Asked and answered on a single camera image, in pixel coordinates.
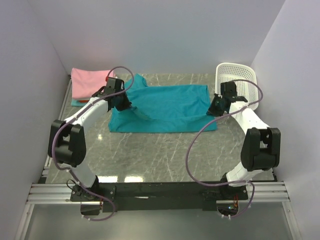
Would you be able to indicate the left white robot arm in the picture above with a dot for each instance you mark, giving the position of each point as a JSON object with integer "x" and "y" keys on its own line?
{"x": 67, "y": 143}

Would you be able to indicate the pink folded t-shirt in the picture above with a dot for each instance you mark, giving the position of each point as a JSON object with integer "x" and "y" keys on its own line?
{"x": 85, "y": 83}

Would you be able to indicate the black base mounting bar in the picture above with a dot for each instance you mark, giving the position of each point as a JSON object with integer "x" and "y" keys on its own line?
{"x": 146, "y": 196}

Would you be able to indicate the white perforated plastic basket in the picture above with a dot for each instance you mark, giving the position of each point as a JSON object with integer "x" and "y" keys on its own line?
{"x": 226, "y": 71}

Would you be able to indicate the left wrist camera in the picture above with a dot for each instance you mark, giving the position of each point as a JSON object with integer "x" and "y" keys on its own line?
{"x": 108, "y": 78}

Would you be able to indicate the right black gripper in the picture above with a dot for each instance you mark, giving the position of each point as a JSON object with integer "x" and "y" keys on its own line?
{"x": 211, "y": 110}

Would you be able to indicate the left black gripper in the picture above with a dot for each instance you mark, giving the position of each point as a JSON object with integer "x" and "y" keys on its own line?
{"x": 125, "y": 105}

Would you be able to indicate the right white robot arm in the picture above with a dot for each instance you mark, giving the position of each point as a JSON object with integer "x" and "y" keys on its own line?
{"x": 261, "y": 146}

